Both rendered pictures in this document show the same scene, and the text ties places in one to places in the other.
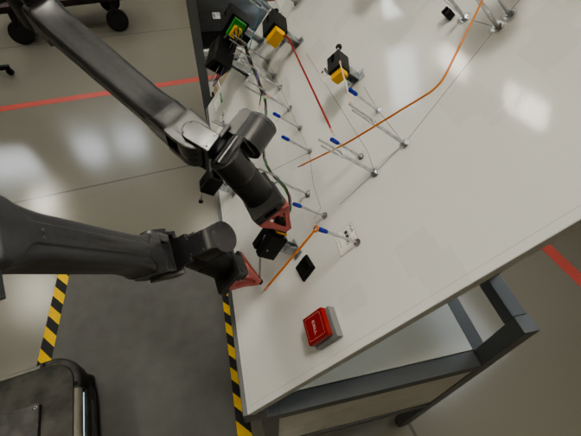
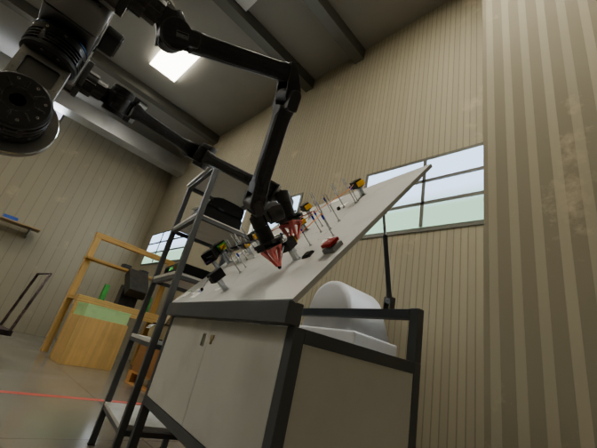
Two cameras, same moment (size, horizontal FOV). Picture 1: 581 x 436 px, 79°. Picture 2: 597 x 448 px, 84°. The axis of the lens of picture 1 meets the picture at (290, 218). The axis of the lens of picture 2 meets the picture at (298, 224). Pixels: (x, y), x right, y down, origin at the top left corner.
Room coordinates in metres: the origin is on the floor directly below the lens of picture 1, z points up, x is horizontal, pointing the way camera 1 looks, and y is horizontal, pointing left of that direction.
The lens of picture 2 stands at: (-0.74, 0.39, 0.71)
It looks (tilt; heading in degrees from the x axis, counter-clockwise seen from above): 22 degrees up; 343
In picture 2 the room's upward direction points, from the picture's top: 13 degrees clockwise
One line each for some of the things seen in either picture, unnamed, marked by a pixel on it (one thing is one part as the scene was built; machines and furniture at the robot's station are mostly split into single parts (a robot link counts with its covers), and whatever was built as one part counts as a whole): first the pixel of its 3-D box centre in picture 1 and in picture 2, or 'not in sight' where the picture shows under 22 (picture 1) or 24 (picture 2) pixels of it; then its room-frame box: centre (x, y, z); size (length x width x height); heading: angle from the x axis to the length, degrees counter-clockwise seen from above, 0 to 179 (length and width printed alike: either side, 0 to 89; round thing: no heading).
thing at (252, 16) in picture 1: (234, 21); (194, 276); (1.61, 0.28, 1.09); 0.35 x 0.33 x 0.07; 15
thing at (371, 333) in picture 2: not in sight; (340, 367); (2.20, -1.26, 0.76); 0.77 x 0.69 x 1.52; 23
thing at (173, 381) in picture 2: not in sight; (179, 361); (1.01, 0.25, 0.60); 0.55 x 0.02 x 0.39; 15
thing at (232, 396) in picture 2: not in sight; (228, 382); (0.47, 0.11, 0.60); 0.55 x 0.03 x 0.39; 15
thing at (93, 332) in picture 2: not in sight; (128, 300); (6.25, 1.07, 1.10); 1.73 x 1.52 x 2.20; 113
